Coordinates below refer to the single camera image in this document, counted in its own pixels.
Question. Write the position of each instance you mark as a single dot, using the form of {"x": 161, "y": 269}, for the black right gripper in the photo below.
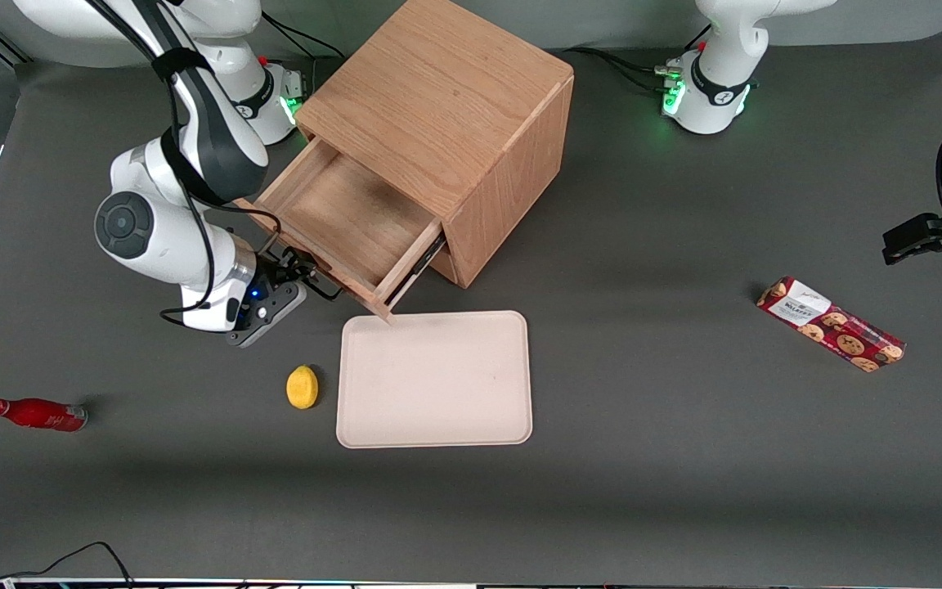
{"x": 284, "y": 271}

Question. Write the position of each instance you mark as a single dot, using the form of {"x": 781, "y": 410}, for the beige rectangular plastic tray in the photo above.
{"x": 434, "y": 380}

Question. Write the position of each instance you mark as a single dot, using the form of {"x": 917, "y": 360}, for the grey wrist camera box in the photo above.
{"x": 271, "y": 315}

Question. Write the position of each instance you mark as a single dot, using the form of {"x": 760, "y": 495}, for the red bottle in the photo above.
{"x": 38, "y": 414}

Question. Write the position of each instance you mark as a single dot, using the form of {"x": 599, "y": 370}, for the oak wooden drawer cabinet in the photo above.
{"x": 471, "y": 106}

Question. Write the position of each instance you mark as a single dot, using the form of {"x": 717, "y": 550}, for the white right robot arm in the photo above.
{"x": 185, "y": 164}

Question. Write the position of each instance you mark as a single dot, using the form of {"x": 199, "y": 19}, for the black camera clamp mount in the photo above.
{"x": 941, "y": 229}

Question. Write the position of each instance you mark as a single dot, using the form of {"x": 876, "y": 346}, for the red chocolate cookie box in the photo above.
{"x": 835, "y": 325}

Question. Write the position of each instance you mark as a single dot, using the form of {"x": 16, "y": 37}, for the yellow lemon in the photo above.
{"x": 302, "y": 388}

